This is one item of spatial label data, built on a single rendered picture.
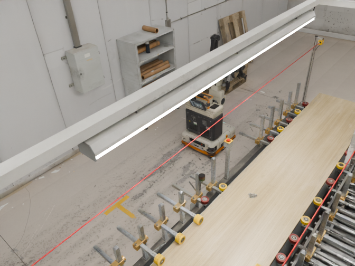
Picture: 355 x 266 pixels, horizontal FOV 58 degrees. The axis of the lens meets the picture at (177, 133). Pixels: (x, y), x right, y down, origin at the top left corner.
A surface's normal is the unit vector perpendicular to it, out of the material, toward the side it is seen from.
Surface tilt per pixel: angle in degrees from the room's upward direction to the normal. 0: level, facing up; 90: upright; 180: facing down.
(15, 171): 90
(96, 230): 0
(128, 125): 61
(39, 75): 90
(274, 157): 0
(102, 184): 0
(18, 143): 90
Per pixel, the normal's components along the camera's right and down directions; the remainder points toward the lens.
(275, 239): -0.05, -0.81
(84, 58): 0.76, 0.34
